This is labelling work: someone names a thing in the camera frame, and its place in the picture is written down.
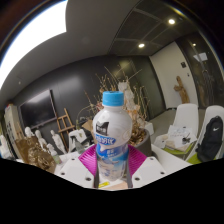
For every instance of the wooden figure statue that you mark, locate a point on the wooden figure statue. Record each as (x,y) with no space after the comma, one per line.
(181,90)

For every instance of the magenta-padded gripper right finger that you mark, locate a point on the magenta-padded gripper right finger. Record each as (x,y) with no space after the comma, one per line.
(138,163)

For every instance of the black backpack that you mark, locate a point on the black backpack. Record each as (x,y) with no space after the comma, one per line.
(210,140)

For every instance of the black wall screen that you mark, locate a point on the black wall screen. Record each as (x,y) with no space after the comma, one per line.
(38,110)

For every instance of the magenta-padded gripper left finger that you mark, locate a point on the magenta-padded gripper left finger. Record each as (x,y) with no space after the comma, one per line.
(85,163)

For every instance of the dark clear spray bottle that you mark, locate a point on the dark clear spray bottle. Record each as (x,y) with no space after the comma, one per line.
(79,146)

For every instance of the brown cardboard box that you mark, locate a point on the brown cardboard box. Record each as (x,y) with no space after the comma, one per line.
(88,126)

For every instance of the ceiling spotlights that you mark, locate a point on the ceiling spotlights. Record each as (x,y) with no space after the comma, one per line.
(171,21)

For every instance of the golden rock sculpture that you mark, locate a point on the golden rock sculpture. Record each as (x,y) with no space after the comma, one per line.
(36,155)

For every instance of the dried plant in grey pot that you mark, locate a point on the dried plant in grey pot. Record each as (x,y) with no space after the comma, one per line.
(146,145)

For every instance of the white drink bottle blue cap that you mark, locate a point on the white drink bottle blue cap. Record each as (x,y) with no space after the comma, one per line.
(111,133)

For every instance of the wooden easel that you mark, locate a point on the wooden easel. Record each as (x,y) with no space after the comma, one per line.
(65,127)

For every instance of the long ceiling light panel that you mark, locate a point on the long ceiling light panel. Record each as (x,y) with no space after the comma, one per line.
(30,36)

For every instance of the small yellow packet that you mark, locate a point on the small yellow packet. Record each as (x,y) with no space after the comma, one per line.
(104,184)

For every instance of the tall white plaster statue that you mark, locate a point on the tall white plaster statue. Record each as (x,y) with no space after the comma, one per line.
(124,87)

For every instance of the white shelf unit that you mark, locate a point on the white shelf unit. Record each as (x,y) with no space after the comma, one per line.
(13,126)

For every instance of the stack of papers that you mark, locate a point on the stack of papers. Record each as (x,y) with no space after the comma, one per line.
(180,133)

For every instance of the white plastic chair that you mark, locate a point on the white plastic chair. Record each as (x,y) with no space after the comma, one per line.
(186,115)
(82,135)
(210,111)

